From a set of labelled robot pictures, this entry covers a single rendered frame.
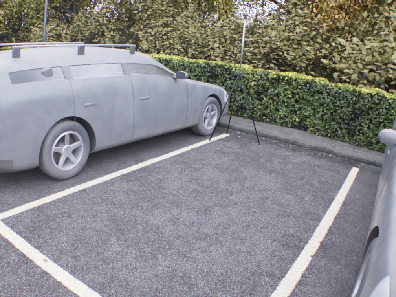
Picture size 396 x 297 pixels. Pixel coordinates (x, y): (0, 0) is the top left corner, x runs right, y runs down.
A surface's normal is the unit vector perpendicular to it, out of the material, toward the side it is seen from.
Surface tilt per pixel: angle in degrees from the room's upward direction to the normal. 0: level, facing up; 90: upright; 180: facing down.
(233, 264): 0
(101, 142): 96
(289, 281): 0
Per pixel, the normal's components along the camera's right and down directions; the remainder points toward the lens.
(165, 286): 0.09, -0.95
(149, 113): 0.82, 0.18
